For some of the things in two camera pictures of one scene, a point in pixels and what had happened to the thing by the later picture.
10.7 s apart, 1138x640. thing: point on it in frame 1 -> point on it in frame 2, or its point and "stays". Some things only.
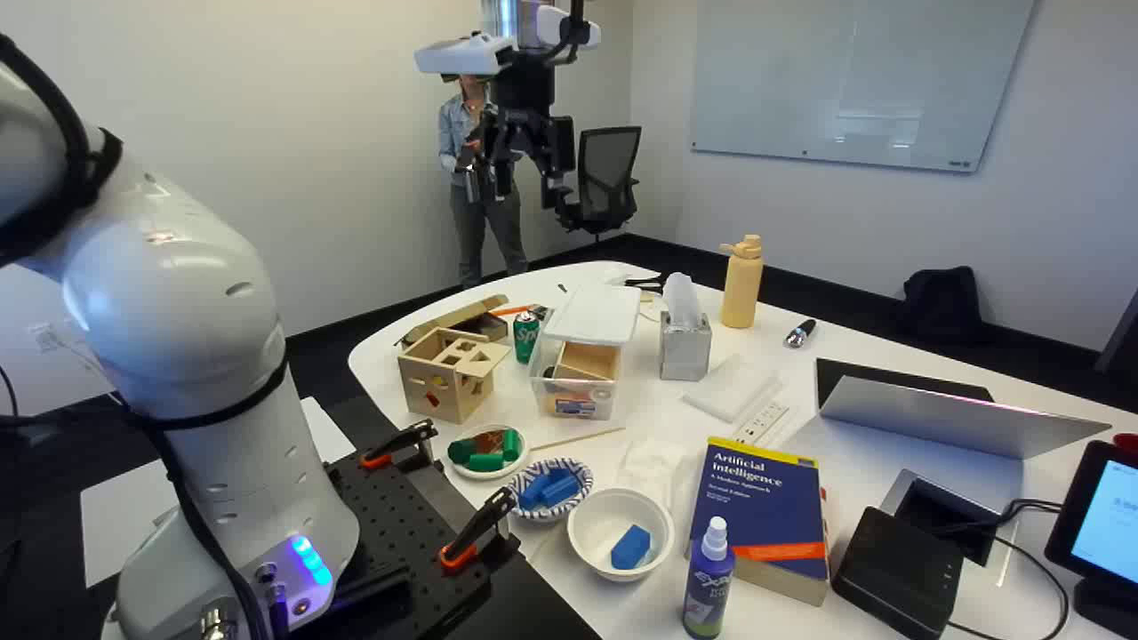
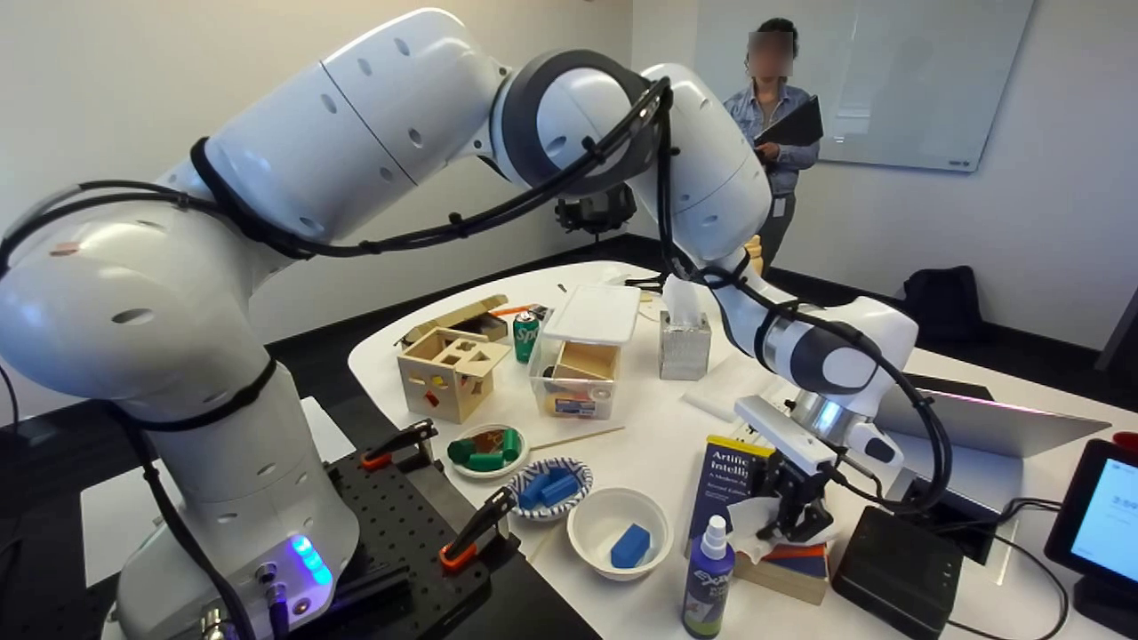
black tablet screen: [1096, 521] stays
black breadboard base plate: [398, 584] stays
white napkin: [735, 391] -> [749, 519]
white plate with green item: [490, 452] stays
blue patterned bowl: [549, 484] stays
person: [468, 149] -> [783, 124]
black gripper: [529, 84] -> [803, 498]
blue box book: [772, 513] stays
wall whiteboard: [884, 84] stays
